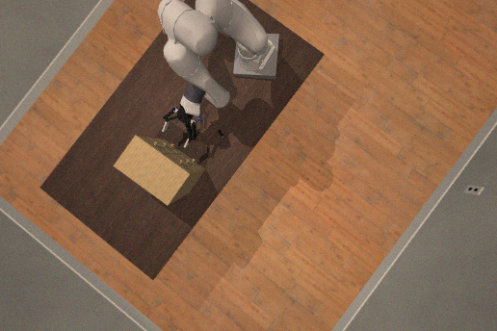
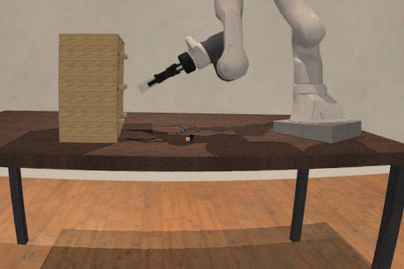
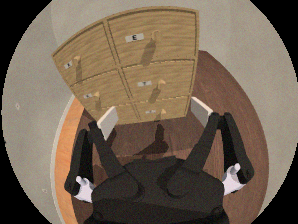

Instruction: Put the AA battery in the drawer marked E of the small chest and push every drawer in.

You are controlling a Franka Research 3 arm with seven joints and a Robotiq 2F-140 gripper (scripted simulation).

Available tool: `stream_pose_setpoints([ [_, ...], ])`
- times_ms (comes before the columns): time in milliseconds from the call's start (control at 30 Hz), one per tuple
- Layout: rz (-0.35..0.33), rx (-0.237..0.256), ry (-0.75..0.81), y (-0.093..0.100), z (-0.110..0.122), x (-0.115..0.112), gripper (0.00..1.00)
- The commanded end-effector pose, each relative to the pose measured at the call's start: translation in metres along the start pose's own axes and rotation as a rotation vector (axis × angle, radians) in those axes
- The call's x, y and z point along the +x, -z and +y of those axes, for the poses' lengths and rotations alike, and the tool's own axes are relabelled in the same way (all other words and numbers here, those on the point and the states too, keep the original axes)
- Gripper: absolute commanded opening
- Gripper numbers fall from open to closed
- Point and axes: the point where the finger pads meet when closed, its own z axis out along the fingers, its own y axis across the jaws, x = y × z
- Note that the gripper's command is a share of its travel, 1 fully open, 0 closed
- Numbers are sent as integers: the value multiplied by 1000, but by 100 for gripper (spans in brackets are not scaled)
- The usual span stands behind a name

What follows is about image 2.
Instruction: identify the tan wooden chest of drawers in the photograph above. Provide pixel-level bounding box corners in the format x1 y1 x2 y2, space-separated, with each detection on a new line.
59 34 123 143

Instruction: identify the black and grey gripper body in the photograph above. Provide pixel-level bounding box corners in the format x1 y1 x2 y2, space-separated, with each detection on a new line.
178 52 196 74

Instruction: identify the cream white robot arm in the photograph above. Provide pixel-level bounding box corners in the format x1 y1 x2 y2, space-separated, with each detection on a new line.
186 0 348 124

